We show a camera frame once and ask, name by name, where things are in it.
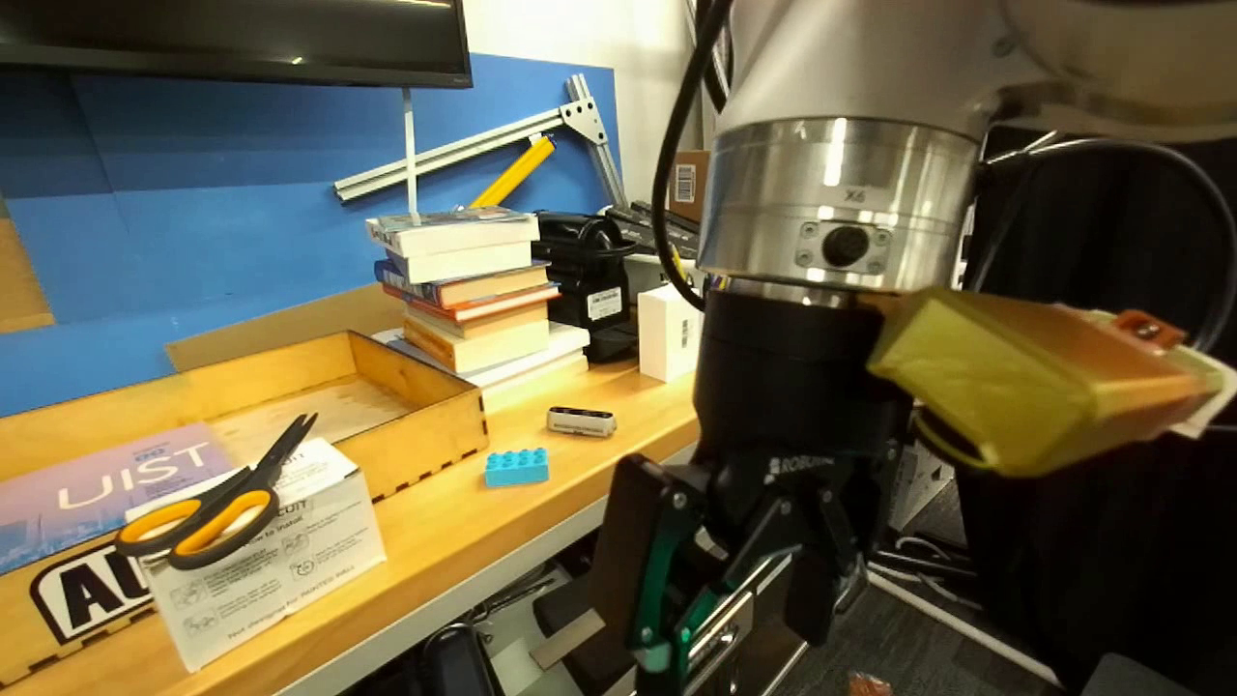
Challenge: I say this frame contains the blue toy brick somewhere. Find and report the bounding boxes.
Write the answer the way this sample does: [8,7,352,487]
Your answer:
[484,443,553,490]

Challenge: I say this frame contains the thin white upright rod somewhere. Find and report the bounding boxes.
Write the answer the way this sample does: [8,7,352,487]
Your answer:
[399,88,426,222]

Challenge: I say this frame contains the tan thick book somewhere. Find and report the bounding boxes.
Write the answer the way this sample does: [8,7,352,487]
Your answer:
[399,304,556,380]

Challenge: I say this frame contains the large white flat book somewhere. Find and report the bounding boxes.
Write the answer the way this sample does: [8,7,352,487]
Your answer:
[381,320,596,418]

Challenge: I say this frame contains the black monitor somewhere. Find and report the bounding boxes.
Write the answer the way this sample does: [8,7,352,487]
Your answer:
[0,0,476,92]

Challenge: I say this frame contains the grey metal drawer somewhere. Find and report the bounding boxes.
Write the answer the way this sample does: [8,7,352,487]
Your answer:
[470,563,807,696]

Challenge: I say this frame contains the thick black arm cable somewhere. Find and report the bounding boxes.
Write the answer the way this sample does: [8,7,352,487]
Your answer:
[646,0,743,315]

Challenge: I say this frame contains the yellow flat bar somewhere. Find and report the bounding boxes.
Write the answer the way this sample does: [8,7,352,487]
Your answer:
[470,131,560,217]

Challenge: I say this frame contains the thin white paperback book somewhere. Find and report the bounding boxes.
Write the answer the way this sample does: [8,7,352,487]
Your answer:
[364,207,544,264]

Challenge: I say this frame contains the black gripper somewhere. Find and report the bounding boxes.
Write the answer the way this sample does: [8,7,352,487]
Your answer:
[591,284,915,681]

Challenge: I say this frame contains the shallow wooden tray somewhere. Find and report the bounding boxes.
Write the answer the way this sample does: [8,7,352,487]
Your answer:
[167,323,490,503]

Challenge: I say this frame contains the black white letter sticker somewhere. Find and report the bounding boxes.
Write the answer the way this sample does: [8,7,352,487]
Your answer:
[28,539,163,650]

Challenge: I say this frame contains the yellow handled black scissors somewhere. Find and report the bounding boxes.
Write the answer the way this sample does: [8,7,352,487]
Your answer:
[113,411,321,570]

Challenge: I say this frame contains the purple UIST booklet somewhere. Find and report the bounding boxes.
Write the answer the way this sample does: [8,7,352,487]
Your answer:
[0,420,243,577]

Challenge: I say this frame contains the white printed cardboard box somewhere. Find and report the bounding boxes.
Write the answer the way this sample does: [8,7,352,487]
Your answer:
[126,438,392,676]

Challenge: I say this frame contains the brown cardboard box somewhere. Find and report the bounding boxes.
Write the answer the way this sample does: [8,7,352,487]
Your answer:
[664,142,714,222]

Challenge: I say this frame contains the small white carton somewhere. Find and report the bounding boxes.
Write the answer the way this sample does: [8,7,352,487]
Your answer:
[633,280,708,387]

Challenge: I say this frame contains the red spine book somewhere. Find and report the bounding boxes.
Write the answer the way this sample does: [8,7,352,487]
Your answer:
[385,280,564,327]

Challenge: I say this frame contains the black curtain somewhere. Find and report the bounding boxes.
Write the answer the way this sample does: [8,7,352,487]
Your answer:
[959,118,1237,696]

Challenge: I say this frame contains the thick white book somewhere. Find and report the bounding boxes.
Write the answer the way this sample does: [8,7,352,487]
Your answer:
[385,240,542,284]

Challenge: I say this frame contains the black electronic device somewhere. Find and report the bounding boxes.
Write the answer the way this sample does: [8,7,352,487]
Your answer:
[530,207,708,367]

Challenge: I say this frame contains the blue spine book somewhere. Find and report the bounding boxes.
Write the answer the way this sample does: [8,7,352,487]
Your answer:
[373,257,553,307]

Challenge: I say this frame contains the blue wall board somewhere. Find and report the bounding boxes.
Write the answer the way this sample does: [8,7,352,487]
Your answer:
[0,48,624,418]

